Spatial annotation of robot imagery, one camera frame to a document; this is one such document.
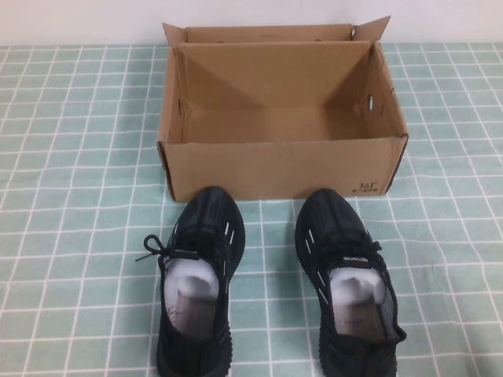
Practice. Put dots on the black knit sneaker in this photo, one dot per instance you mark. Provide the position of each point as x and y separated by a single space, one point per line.
326 214
208 212

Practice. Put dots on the white foam shoe stuffing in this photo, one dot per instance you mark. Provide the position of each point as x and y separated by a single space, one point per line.
355 284
192 277

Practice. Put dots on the brown cardboard shoe box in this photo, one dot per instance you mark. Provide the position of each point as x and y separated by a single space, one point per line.
275 173

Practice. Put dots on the green white grid tablecloth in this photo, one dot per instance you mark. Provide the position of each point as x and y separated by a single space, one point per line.
78 157

